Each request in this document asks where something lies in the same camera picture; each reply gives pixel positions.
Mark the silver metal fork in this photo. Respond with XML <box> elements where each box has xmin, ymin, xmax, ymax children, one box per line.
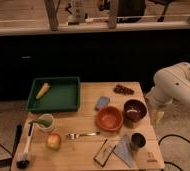
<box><xmin>66</xmin><ymin>132</ymin><xmax>100</xmax><ymax>140</ymax></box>

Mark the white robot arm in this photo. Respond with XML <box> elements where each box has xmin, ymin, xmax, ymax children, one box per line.
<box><xmin>146</xmin><ymin>62</ymin><xmax>190</xmax><ymax>109</ymax></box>

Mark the green plastic tray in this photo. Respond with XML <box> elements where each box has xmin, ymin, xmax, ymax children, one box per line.
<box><xmin>27</xmin><ymin>77</ymin><xmax>80</xmax><ymax>113</ymax></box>

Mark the blue sponge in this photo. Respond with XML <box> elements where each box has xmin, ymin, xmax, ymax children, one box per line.
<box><xmin>95</xmin><ymin>96</ymin><xmax>110</xmax><ymax>111</ymax></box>

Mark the orange bowl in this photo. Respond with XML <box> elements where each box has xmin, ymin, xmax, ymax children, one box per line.
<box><xmin>95</xmin><ymin>106</ymin><xmax>123</xmax><ymax>132</ymax></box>

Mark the dark purple bowl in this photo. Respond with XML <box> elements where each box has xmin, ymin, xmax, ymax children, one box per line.
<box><xmin>123</xmin><ymin>99</ymin><xmax>147</xmax><ymax>122</ymax></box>

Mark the yellow corn cob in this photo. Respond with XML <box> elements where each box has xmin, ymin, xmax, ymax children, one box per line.
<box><xmin>36</xmin><ymin>83</ymin><xmax>50</xmax><ymax>99</ymax></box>

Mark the white cup with green item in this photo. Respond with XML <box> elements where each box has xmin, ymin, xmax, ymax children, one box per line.
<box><xmin>29</xmin><ymin>114</ymin><xmax>55</xmax><ymax>132</ymax></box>

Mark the red yellow apple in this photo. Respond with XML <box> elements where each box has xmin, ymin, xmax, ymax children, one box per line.
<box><xmin>46</xmin><ymin>133</ymin><xmax>61</xmax><ymax>150</ymax></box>

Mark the small metal cup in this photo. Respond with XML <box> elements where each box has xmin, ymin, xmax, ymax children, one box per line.
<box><xmin>130</xmin><ymin>133</ymin><xmax>146</xmax><ymax>150</ymax></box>

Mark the wooden block eraser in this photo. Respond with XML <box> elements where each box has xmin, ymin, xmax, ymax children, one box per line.
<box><xmin>93</xmin><ymin>139</ymin><xmax>116</xmax><ymax>167</ymax></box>

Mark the wooden post middle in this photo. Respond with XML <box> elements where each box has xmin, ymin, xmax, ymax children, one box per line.
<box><xmin>108</xmin><ymin>0</ymin><xmax>119</xmax><ymax>29</ymax></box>

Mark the black floor cable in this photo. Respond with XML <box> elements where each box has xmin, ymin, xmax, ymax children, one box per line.
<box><xmin>158</xmin><ymin>133</ymin><xmax>190</xmax><ymax>171</ymax></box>

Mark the wooden table frame leg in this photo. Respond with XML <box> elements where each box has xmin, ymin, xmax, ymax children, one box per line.
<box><xmin>44</xmin><ymin>0</ymin><xmax>58</xmax><ymax>31</ymax></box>

